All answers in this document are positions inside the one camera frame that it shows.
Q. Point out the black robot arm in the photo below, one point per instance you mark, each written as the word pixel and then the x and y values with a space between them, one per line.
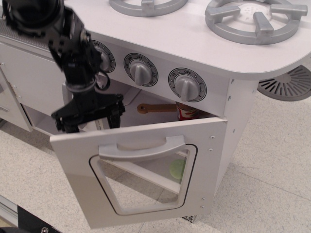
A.
pixel 71 47

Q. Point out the grey stove knob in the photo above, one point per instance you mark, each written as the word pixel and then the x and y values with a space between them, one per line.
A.
pixel 108 61
pixel 140 69
pixel 187 85

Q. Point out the aluminium extrusion rail foot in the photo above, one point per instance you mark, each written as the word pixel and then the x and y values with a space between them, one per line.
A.
pixel 190 218

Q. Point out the middle grey burner grate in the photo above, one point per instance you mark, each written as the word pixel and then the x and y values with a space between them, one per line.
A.
pixel 147 8

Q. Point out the left grey stove knob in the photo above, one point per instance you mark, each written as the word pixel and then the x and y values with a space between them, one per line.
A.
pixel 108 61

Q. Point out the right grey burner grate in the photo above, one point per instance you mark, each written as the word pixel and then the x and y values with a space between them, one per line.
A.
pixel 249 22

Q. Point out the grey oven door handle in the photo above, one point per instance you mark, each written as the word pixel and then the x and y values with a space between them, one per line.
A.
pixel 112 152

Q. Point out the brown wooden spoon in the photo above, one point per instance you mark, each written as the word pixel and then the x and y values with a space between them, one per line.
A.
pixel 156 108

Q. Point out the right grey stove knob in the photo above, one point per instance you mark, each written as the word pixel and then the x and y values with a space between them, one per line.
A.
pixel 187 85

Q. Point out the white cabinet door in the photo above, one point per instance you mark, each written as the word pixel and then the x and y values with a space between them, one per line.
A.
pixel 37 83

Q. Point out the white oven door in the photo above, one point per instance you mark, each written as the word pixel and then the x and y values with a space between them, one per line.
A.
pixel 114 193

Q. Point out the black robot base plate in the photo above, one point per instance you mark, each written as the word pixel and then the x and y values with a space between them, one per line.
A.
pixel 32 224

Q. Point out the aluminium frame rail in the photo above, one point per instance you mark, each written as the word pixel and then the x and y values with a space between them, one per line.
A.
pixel 8 212

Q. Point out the grey burner grate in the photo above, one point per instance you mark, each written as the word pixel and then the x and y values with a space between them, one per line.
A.
pixel 249 22
pixel 147 8

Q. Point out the middle grey stove knob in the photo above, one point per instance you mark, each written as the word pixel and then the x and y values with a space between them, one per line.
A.
pixel 140 69

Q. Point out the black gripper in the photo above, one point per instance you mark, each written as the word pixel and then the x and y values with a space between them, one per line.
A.
pixel 87 107

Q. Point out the grey slotted round disc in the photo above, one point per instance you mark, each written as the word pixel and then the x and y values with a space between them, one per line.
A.
pixel 294 85

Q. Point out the white toy kitchen stove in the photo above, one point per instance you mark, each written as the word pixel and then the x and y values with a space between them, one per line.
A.
pixel 145 100

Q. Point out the red toy can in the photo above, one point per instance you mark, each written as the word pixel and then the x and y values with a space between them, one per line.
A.
pixel 185 112

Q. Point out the grey cabinet door handle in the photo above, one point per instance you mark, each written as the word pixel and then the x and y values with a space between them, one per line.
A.
pixel 67 95

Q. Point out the green toy food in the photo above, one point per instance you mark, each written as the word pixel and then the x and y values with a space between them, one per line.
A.
pixel 176 168

